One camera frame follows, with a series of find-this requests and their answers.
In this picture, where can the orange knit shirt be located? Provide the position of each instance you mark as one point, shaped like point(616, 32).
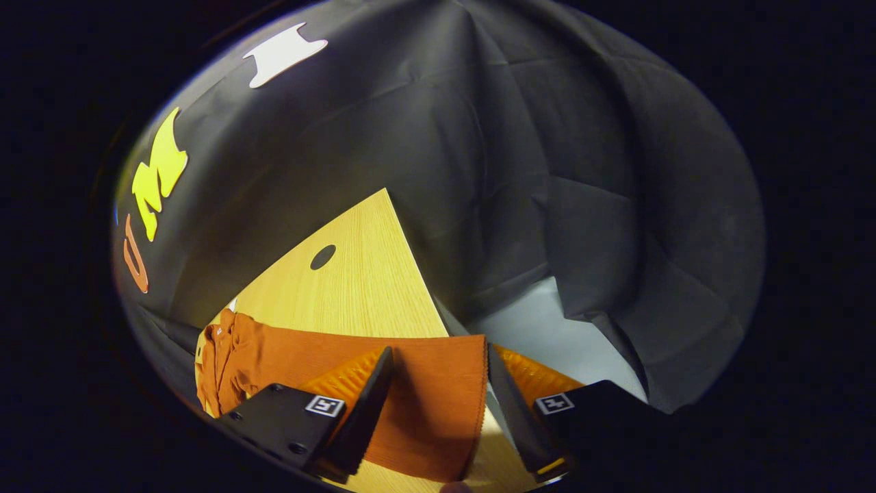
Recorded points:
point(424, 397)

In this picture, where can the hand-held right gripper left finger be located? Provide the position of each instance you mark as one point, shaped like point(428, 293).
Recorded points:
point(363, 418)

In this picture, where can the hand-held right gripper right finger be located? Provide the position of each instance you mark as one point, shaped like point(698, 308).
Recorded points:
point(520, 418)

